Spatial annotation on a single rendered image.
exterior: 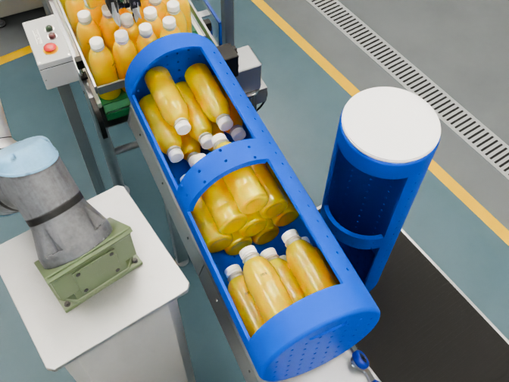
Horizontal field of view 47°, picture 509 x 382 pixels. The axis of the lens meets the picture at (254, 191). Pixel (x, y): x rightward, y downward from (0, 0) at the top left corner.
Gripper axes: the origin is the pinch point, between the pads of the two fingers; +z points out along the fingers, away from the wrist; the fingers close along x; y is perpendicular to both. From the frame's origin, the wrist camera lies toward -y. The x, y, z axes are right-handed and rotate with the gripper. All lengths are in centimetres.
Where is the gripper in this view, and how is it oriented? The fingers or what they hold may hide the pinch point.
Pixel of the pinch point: (126, 19)
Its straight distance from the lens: 186.8
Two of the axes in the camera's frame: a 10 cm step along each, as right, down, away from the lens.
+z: -0.2, 5.6, 8.2
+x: 9.1, -3.4, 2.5
